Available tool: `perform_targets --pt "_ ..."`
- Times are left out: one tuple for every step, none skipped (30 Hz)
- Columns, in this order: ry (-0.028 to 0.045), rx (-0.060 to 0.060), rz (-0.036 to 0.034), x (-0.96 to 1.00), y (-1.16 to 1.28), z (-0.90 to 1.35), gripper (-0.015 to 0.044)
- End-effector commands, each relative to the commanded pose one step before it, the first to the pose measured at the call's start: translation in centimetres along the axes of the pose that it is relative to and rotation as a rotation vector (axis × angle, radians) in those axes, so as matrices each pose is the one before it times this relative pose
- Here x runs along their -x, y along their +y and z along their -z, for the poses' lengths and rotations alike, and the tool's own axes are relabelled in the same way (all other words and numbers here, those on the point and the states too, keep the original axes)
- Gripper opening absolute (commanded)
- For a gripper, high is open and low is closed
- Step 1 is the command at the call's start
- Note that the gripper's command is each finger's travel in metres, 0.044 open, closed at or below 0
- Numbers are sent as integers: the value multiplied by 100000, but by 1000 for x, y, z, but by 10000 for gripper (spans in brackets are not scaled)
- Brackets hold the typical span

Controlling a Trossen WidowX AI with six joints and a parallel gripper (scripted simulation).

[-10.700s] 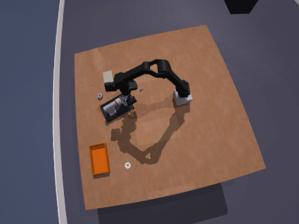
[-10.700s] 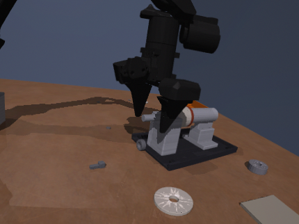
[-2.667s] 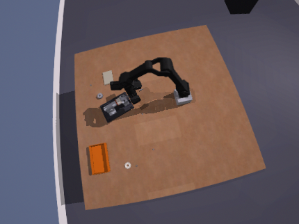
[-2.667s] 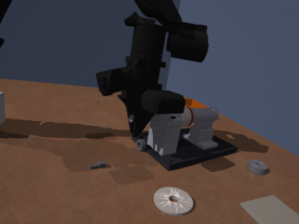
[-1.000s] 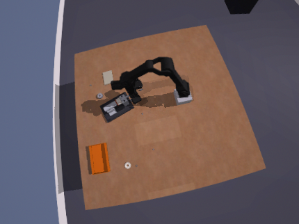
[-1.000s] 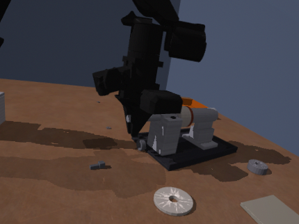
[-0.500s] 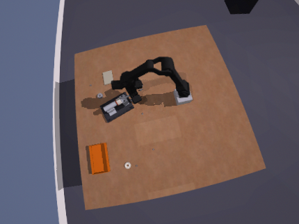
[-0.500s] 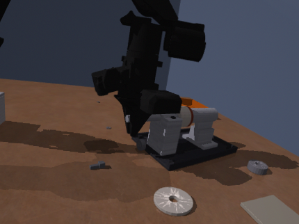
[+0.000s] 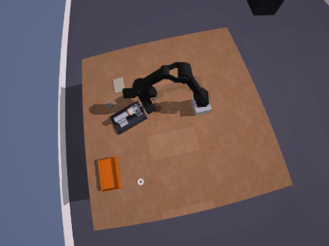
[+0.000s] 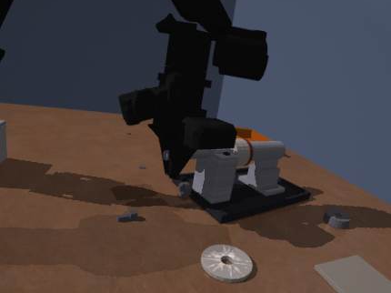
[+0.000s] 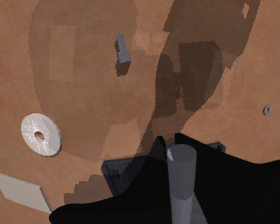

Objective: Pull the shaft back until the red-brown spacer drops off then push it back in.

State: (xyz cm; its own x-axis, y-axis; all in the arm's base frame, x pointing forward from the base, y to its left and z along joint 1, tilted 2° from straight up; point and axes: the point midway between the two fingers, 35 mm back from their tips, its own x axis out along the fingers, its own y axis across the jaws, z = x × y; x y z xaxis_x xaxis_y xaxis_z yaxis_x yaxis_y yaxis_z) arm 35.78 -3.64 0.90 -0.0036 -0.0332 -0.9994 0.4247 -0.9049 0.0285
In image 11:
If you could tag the grey flat washer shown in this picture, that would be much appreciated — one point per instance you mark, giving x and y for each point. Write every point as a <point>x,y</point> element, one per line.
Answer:
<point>52,137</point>

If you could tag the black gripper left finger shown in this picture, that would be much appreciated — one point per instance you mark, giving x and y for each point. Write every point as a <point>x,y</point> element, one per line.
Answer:
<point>145,201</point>

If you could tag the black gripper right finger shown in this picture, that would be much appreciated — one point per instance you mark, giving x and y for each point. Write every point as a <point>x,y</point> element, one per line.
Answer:
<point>231,190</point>

